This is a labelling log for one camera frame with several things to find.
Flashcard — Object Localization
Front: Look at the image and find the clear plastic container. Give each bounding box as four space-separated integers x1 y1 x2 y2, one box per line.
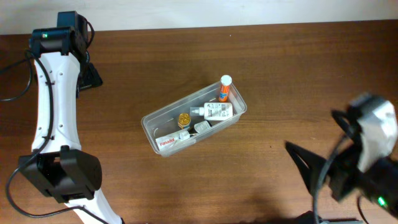
141 82 247 157

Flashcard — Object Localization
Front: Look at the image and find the small gold-lidded jar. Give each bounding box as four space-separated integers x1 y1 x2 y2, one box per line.
178 113 191 129

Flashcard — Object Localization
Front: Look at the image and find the white Panadol medicine box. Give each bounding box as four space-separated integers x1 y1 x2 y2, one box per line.
155 133 184 152

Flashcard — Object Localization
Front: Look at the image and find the dark bottle white cap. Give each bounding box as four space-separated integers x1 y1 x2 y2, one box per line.
178 121 211 141

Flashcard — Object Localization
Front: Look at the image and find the white spray bottle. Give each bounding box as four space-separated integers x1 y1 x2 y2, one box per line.
190 103 233 121

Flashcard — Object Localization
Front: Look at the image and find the orange tube white cap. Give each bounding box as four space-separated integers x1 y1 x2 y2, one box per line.
218 75 233 103

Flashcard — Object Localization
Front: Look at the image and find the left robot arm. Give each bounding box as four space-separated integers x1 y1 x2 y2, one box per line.
19 11 124 223

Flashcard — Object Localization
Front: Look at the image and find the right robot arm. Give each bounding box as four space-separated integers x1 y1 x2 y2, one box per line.
285 93 397 223

